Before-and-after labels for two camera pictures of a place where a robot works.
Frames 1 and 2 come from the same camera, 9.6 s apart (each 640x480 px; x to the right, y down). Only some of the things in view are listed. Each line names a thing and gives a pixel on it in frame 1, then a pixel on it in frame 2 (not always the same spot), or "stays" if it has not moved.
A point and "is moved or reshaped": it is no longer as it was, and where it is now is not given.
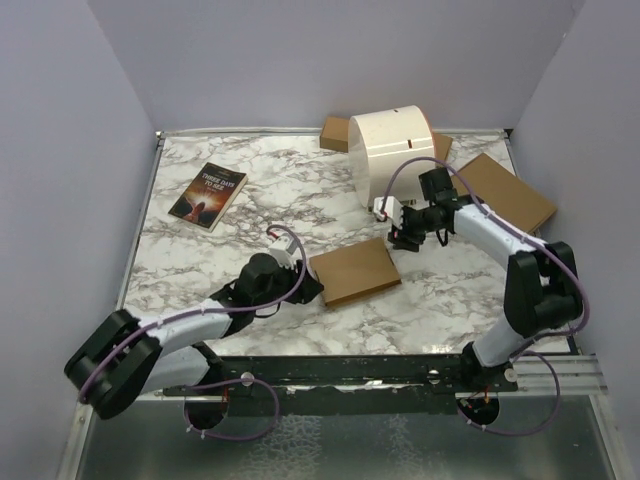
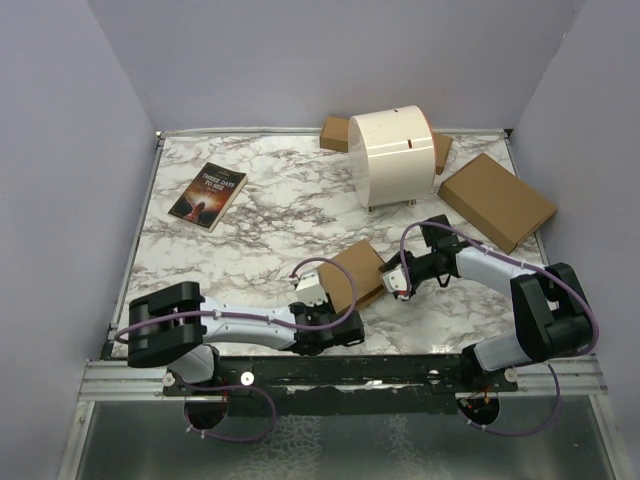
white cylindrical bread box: x=380 y=140 stays
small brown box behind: x=335 y=134 stays
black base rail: x=346 y=385 stays
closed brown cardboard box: x=503 y=192 stays
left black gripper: x=306 y=290 -> x=325 y=308
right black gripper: x=402 y=238 -> x=389 y=265
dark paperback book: x=208 y=195 stays
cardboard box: x=355 y=271 is moved or reshaped
